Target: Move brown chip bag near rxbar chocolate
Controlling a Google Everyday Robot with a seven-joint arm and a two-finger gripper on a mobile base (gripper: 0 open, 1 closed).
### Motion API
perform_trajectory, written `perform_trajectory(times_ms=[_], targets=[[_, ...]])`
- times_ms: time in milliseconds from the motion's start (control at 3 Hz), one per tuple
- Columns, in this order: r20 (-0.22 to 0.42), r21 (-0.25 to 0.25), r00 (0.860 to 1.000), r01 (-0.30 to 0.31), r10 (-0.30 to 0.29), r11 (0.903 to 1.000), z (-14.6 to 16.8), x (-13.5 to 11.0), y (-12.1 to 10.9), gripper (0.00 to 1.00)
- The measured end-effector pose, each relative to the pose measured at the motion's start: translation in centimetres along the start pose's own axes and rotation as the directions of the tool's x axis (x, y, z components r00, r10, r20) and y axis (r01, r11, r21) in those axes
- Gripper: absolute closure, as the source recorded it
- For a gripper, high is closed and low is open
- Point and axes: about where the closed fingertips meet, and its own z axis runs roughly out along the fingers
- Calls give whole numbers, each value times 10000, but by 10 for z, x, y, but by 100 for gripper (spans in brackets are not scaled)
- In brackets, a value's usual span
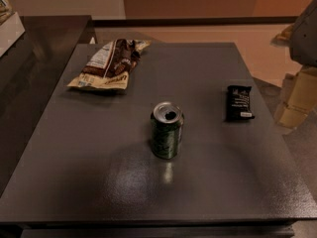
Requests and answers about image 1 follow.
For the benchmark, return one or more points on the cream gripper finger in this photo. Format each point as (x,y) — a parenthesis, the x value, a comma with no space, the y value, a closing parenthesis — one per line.
(282,39)
(298,97)

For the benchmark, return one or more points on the brown chip bag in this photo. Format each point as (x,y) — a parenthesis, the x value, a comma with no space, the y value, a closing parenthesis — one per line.
(110,67)

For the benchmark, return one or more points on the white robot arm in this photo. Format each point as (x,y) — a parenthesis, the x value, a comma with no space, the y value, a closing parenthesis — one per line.
(303,41)

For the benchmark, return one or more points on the black rxbar chocolate bar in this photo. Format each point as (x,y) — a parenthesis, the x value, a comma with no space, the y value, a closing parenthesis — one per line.
(238,105)

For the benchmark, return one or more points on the green soda can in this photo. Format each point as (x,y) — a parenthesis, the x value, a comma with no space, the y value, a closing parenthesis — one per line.
(167,120)

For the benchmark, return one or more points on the white box on counter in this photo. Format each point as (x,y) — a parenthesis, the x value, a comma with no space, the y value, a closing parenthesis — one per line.
(10,31)

